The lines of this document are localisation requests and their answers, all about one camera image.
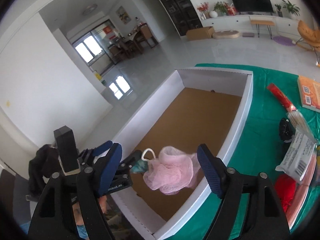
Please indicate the white tv cabinet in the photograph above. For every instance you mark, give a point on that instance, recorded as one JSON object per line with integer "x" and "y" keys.
{"x": 284, "y": 26}

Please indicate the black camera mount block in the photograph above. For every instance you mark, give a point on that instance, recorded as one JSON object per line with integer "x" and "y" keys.
{"x": 67, "y": 151}

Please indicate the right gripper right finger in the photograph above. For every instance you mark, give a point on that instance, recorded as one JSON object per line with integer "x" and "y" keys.
{"x": 264, "y": 217}

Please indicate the orange lounge chair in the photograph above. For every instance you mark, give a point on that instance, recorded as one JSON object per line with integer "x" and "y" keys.
{"x": 309, "y": 35}

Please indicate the purple round rug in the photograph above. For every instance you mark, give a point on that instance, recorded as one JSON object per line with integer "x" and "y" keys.
{"x": 285, "y": 41}

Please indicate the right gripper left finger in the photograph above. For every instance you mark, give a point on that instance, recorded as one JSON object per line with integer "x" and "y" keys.
{"x": 53, "y": 217}

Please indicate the green satin tablecloth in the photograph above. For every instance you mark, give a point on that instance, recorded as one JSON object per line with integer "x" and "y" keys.
{"x": 260, "y": 147}

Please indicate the white cardboard box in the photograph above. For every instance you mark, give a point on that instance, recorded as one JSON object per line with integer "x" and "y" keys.
{"x": 191, "y": 107}

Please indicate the pink cloth package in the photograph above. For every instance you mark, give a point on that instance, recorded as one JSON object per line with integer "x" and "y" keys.
{"x": 301, "y": 193}

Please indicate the brown cardboard carton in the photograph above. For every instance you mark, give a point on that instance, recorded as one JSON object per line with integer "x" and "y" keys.
{"x": 200, "y": 33}

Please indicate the red handled brush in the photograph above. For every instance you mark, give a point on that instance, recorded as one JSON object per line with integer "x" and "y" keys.
{"x": 293, "y": 114}

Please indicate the small wooden bench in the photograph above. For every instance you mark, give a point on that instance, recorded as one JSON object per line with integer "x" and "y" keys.
{"x": 268, "y": 24}

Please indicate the orange book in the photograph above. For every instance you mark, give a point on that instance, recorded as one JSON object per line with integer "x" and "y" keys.
{"x": 309, "y": 93}

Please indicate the white wet wipes pack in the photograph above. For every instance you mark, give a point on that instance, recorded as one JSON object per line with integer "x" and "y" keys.
{"x": 298, "y": 157}

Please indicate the green potted plant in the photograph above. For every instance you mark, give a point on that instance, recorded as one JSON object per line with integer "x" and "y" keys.
{"x": 291, "y": 8}

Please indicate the black mesh sponge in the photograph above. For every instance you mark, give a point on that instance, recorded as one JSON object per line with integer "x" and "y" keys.
{"x": 286, "y": 131}

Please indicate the pink bath pouf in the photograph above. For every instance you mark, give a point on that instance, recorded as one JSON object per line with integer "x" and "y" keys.
{"x": 171, "y": 170}

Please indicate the black television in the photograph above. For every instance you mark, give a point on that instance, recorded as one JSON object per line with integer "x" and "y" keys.
{"x": 253, "y": 6}

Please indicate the teal patterned fabric pouch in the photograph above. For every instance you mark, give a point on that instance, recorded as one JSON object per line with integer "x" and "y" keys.
{"x": 140, "y": 166}

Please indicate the dining table with chairs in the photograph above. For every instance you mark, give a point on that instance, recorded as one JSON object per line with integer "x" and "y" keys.
{"x": 135, "y": 40}

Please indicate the red flower vase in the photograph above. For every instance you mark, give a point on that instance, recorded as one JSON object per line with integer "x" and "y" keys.
{"x": 203, "y": 8}

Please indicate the black display cabinet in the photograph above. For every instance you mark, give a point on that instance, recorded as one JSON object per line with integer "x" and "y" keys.
{"x": 182, "y": 14}

